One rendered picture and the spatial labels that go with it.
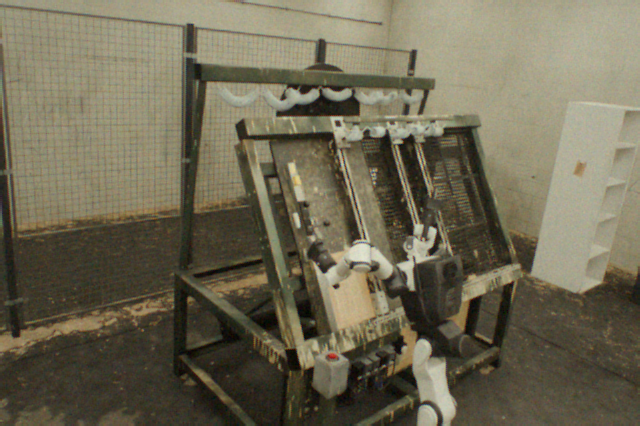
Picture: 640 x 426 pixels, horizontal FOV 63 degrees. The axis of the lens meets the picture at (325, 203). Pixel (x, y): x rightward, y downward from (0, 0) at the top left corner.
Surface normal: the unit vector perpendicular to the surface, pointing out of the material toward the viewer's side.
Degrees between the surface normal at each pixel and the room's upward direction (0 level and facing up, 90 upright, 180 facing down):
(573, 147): 90
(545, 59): 90
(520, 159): 90
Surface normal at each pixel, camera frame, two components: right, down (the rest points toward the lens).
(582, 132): -0.76, 0.11
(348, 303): 0.61, -0.25
